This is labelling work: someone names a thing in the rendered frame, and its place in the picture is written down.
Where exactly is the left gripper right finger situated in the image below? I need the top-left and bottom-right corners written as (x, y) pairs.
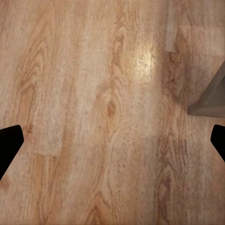
top-left (210, 125), bottom-right (225, 161)

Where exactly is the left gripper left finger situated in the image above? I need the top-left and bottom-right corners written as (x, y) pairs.
top-left (0, 125), bottom-right (24, 180)

